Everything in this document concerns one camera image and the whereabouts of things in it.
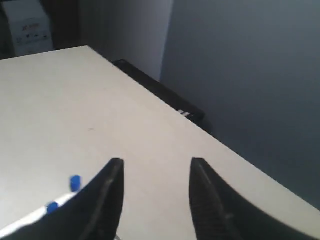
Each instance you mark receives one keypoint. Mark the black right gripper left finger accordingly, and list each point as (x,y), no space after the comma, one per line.
(92,214)

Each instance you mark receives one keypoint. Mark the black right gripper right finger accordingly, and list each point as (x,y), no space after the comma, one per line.
(219,212)

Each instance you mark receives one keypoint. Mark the blue-capped tube back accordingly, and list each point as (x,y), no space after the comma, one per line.
(75,183)

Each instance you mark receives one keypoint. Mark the blue-capped tube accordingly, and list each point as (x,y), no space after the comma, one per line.
(75,183)
(51,207)

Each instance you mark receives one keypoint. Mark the stainless steel test tube rack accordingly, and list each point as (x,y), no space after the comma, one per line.
(34,216)

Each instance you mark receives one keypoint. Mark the black bar behind table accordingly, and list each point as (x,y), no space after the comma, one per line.
(188,110)

